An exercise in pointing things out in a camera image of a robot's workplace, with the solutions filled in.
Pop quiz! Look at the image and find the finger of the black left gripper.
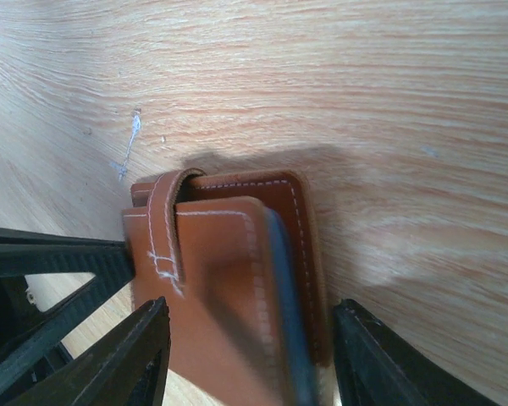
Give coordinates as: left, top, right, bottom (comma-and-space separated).
0, 226, 136, 373

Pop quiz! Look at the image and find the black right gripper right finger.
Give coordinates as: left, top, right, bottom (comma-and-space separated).
333, 299, 494, 406

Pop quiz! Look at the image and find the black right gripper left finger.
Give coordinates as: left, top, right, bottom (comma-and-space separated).
9, 297, 171, 405

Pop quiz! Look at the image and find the brown leather card holder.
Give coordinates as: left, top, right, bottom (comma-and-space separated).
123, 168, 333, 405

